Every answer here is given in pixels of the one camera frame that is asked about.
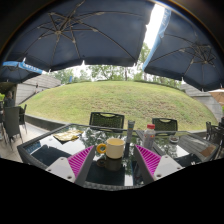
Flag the small round ashtray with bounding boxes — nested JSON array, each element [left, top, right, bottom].
[[169, 134, 180, 144]]

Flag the dark slatted chair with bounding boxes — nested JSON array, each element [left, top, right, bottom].
[[205, 120, 214, 138], [211, 124, 224, 148]]

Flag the navy umbrella with light-blue edge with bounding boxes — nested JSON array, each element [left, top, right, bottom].
[[0, 60, 44, 84]]

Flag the clear red-capped drink bottle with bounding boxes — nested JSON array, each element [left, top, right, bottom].
[[143, 123, 157, 151]]

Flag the row of green trees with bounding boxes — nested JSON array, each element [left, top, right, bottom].
[[49, 43, 183, 89]]

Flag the grey standing tube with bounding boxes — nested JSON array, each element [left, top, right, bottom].
[[125, 120, 136, 144]]

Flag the yellow crumpled packet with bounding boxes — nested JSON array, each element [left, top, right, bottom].
[[53, 129, 84, 143]]

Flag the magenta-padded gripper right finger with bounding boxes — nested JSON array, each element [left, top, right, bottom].
[[132, 143, 184, 186]]

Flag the beige patio umbrella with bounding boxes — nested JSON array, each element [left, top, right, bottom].
[[208, 88, 224, 105]]

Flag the dark mesh-back chair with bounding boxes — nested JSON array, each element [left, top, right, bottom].
[[89, 111, 125, 130], [152, 117, 179, 132]]

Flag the person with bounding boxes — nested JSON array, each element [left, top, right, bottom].
[[3, 90, 16, 108]]

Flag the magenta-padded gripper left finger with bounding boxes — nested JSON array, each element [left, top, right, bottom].
[[45, 144, 97, 187]]

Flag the dark wicker chair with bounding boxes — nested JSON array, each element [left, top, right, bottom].
[[1, 105, 23, 143]]

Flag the large navy patio umbrella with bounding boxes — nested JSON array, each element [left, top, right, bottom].
[[142, 6, 224, 93], [3, 0, 156, 73]]

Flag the cream mug with yellow handle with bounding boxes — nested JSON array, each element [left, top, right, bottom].
[[96, 137, 126, 160]]

